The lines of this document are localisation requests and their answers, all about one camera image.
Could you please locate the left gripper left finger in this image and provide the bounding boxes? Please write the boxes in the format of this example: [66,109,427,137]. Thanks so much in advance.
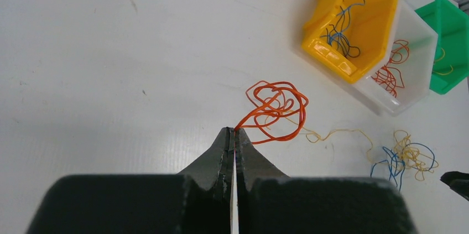
[27,127,235,233]

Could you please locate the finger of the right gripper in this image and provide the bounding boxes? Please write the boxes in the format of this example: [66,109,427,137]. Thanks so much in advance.
[440,171,469,200]

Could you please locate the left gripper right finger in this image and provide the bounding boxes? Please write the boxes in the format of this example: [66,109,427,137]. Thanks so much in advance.
[234,129,417,233]

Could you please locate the blue wire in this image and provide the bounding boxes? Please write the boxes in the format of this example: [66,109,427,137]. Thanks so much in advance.
[370,143,437,191]
[319,0,366,59]

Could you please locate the thin yellow wire tangle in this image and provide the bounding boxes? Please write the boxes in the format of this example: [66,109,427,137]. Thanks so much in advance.
[390,129,439,182]

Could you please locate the red wire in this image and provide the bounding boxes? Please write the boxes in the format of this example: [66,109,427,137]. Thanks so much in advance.
[233,80,309,145]

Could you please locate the white plastic bin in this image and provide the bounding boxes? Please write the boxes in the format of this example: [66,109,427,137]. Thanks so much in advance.
[353,0,438,116]

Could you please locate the green plastic bin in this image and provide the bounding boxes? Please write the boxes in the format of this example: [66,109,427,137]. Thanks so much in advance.
[415,0,468,95]

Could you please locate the orange plastic bin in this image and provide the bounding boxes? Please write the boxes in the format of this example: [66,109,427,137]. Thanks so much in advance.
[301,0,399,84]

